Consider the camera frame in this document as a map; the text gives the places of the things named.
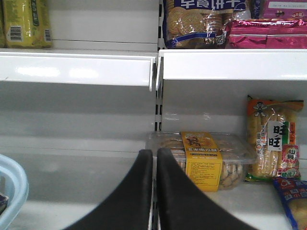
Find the light blue plastic basket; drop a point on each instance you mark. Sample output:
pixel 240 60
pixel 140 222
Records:
pixel 14 185

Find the pink snack pack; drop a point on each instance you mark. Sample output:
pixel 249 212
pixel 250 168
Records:
pixel 275 24

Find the orange rice cracker bag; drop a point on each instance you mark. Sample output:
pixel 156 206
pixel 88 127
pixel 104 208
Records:
pixel 271 132

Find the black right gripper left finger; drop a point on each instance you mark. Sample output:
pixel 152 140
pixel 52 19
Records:
pixel 128 207

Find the breakfast biscuit blue pack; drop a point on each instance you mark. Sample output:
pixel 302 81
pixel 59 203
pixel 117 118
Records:
pixel 200 24

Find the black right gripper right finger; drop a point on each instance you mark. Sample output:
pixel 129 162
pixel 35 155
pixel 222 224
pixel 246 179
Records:
pixel 183 206

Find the yellow pear drink bottle back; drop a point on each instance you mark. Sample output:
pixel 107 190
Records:
pixel 25 24

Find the white store shelving unit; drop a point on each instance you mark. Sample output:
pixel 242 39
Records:
pixel 75 116

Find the blue snack bag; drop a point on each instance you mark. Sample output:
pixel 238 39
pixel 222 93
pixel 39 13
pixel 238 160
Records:
pixel 293 195

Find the clear plastic cookie tub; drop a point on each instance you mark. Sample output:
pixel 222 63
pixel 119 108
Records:
pixel 213 161

